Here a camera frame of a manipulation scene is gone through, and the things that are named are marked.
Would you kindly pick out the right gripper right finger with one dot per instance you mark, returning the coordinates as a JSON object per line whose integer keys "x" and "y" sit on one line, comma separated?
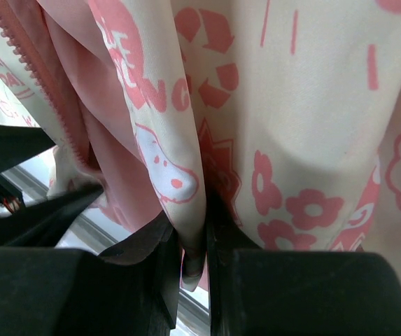
{"x": 253, "y": 291}

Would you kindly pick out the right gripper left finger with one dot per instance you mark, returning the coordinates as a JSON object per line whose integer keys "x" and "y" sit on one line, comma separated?
{"x": 130, "y": 288}

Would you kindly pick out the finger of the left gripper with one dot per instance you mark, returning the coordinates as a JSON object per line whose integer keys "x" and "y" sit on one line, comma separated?
{"x": 18, "y": 144}
{"x": 45, "y": 223}

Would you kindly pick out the pink and cream jacket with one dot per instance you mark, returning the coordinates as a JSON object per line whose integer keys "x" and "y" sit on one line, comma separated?
{"x": 289, "y": 110}

